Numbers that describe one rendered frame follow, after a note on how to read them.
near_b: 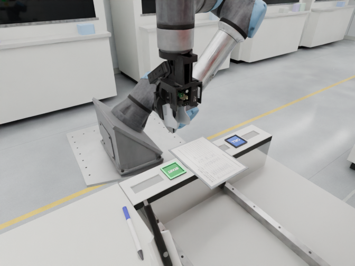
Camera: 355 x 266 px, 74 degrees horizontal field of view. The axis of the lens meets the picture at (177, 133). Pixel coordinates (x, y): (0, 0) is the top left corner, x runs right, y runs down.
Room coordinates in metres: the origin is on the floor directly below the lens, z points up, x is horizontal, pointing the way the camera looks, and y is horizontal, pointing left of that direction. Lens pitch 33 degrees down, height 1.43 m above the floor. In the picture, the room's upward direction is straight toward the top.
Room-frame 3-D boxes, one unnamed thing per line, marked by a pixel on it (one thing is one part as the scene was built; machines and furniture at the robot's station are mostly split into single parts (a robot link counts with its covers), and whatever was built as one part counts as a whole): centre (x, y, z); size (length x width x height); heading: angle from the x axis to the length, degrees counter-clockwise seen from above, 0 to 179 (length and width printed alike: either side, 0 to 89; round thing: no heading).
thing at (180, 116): (0.51, -0.01, 1.14); 0.06 x 0.03 x 0.09; 35
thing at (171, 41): (0.51, 0.00, 1.33); 0.08 x 0.08 x 0.05
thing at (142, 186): (0.59, -0.09, 0.89); 0.55 x 0.09 x 0.14; 125
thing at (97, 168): (0.86, 0.22, 0.75); 0.45 x 0.44 x 0.13; 32
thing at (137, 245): (0.31, 0.10, 0.97); 0.14 x 0.01 x 0.01; 25
